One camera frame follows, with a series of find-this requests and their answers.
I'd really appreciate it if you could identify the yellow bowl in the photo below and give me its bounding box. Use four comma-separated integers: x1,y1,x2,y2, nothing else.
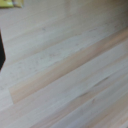
0,0,24,8

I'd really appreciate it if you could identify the black fabric storage box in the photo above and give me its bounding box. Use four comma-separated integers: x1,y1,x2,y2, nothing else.
0,29,7,72

